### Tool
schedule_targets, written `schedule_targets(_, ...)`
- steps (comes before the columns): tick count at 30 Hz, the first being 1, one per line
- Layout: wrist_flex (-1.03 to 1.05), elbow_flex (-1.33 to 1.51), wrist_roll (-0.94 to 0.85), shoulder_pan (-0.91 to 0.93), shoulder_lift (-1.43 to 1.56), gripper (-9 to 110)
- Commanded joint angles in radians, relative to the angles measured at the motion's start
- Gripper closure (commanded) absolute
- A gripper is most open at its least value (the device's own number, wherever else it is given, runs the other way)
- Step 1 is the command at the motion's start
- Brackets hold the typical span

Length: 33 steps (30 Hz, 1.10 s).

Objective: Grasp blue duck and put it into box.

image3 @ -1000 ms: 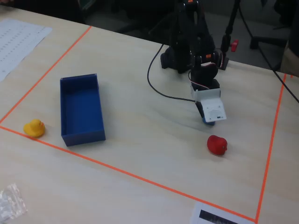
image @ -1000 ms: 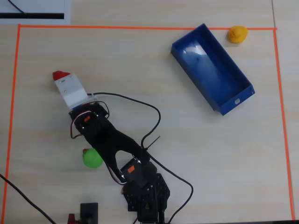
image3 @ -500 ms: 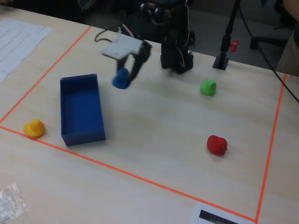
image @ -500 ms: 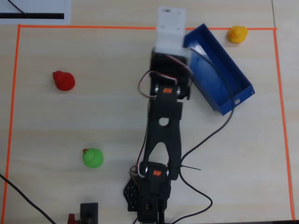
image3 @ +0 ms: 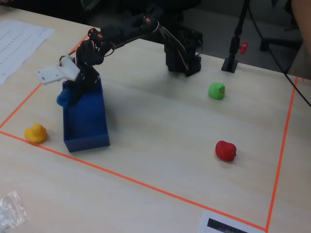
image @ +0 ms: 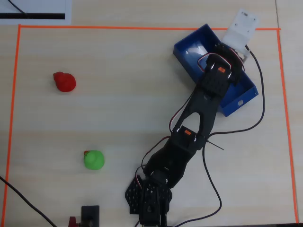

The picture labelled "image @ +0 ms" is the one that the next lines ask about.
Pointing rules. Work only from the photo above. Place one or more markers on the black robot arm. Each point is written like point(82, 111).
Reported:
point(203, 106)

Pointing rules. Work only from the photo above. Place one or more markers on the blue plastic box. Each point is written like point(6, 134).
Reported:
point(189, 47)

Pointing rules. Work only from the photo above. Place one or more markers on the orange tape strip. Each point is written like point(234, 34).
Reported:
point(118, 27)
point(287, 123)
point(11, 118)

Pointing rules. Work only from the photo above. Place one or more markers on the black zip tie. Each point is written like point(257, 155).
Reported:
point(216, 145)

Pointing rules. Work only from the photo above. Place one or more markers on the red toy fruit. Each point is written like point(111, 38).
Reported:
point(65, 82)

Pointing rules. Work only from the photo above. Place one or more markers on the green toy fruit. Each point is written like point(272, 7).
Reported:
point(94, 160)

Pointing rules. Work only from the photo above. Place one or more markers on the white paper with black bar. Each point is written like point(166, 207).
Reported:
point(35, 7)

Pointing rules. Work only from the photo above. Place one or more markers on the red clamp knob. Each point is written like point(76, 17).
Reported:
point(72, 222)

